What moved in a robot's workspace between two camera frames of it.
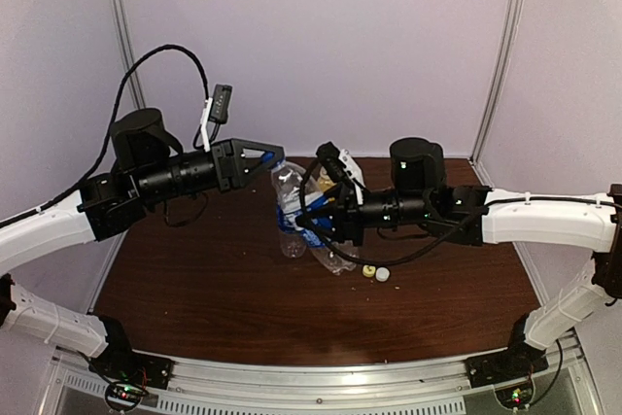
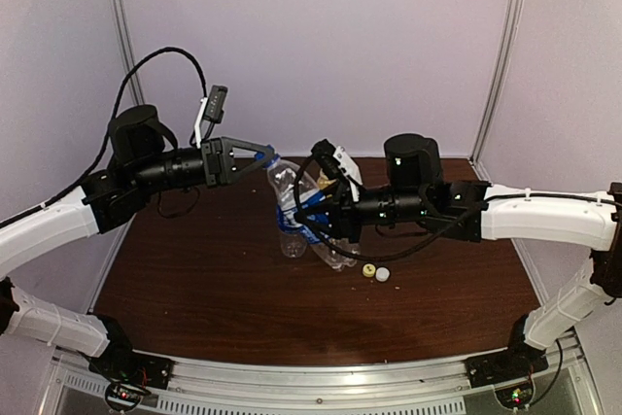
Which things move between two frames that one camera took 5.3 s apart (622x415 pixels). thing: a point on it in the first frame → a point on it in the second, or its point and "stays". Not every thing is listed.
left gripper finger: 259,171 → 239,173
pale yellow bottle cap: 368,270 stays
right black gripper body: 350,221 stays
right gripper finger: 339,238 stays
